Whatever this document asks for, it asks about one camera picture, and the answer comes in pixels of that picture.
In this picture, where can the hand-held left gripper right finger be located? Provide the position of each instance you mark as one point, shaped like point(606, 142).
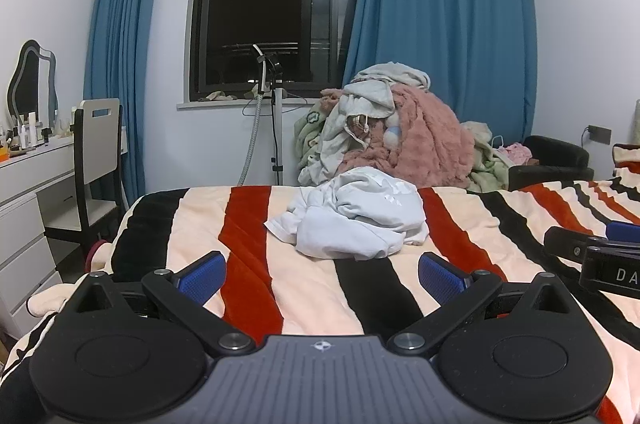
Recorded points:
point(442, 276)

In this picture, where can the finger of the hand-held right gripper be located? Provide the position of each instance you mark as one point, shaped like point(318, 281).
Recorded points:
point(565, 241)
point(610, 271)

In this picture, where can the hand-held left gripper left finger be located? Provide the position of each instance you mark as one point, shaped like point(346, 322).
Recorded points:
point(202, 276)

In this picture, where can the white t-shirt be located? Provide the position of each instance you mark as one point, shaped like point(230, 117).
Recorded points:
point(350, 219)

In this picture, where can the black armchair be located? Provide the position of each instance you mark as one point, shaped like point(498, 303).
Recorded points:
point(560, 159)

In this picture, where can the pink cloth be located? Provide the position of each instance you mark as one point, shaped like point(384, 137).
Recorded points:
point(517, 152)

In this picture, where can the striped pillow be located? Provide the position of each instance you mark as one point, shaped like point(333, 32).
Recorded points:
point(627, 161)

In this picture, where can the dark red round object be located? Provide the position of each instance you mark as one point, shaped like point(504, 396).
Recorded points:
point(97, 254)

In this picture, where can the red black cream striped blanket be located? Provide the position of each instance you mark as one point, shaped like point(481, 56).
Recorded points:
point(310, 294)

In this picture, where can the pale green blanket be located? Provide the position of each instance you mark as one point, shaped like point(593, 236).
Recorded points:
point(487, 164)

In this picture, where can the pink fuzzy blanket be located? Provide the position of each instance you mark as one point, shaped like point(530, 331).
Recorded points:
point(430, 139)

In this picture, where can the pale green quilted pillow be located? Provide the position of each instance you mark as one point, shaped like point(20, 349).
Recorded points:
point(637, 121)

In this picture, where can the white blue plush ball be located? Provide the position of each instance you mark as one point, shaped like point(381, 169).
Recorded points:
point(392, 134)

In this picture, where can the garment steamer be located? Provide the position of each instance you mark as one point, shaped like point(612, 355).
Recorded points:
point(277, 129)

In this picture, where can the white window sill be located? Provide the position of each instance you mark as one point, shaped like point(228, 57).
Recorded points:
point(210, 105)

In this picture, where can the white black chair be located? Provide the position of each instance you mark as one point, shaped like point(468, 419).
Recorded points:
point(97, 139)

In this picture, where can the grey hoodie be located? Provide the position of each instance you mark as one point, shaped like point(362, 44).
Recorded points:
point(335, 134)

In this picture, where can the beige cloth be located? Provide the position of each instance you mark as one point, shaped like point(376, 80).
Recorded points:
point(217, 96)
point(252, 93)

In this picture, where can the green cartoon print blanket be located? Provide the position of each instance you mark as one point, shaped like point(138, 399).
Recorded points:
point(310, 129)

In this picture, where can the white dresser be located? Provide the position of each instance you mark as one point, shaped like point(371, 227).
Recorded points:
point(25, 214)

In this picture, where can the grey white garment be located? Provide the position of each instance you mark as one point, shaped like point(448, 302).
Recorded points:
point(395, 74)

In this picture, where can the group of cosmetic bottles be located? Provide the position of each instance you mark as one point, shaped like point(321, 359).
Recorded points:
point(30, 129)

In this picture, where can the blue curtain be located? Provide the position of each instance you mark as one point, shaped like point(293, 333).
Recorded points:
point(122, 54)
point(440, 4)

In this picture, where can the wavy framed mirror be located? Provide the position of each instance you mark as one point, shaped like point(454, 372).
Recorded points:
point(30, 79)

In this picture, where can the dark wall socket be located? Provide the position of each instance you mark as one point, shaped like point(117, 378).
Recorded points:
point(599, 135)

